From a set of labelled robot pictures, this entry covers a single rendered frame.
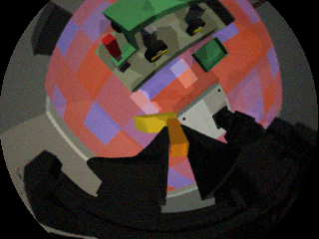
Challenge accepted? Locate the green wheeled trolley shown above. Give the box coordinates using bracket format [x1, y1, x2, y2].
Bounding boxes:
[103, 0, 207, 68]

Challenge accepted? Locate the yellow wheel chock with orange handle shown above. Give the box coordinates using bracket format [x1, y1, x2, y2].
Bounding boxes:
[133, 112, 188, 156]

